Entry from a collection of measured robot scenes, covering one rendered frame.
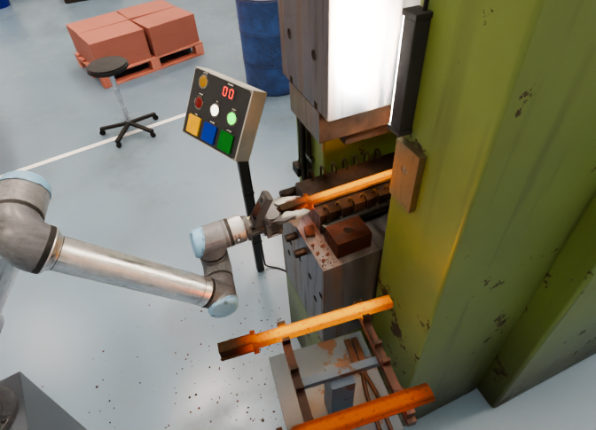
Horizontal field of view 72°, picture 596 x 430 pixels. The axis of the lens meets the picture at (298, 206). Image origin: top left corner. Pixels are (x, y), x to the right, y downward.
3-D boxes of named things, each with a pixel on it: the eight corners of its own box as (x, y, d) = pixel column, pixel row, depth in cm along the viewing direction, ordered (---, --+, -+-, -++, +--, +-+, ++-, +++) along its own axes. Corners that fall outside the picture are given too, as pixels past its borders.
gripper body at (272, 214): (276, 218, 139) (242, 230, 136) (274, 199, 133) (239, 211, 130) (285, 233, 134) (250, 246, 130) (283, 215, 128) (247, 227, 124)
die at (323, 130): (319, 144, 110) (318, 113, 104) (290, 110, 124) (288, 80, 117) (447, 106, 121) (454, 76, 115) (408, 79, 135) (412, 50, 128)
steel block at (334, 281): (323, 344, 154) (323, 271, 123) (285, 270, 180) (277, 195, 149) (445, 291, 169) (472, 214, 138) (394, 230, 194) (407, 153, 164)
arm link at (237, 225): (223, 212, 128) (232, 232, 122) (239, 207, 130) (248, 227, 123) (228, 231, 134) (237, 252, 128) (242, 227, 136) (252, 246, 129)
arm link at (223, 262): (207, 293, 133) (199, 269, 125) (204, 266, 141) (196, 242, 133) (236, 285, 135) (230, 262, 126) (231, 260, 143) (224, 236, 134)
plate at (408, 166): (408, 214, 102) (419, 159, 90) (388, 191, 108) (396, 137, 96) (415, 211, 102) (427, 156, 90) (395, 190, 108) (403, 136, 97)
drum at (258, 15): (282, 65, 436) (276, -25, 377) (316, 84, 402) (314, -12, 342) (236, 82, 413) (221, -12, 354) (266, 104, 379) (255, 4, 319)
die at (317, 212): (320, 233, 135) (319, 215, 129) (296, 196, 148) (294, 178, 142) (427, 195, 146) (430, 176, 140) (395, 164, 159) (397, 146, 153)
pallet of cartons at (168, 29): (98, 91, 411) (79, 48, 381) (76, 61, 466) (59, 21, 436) (209, 57, 459) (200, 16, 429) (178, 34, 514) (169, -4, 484)
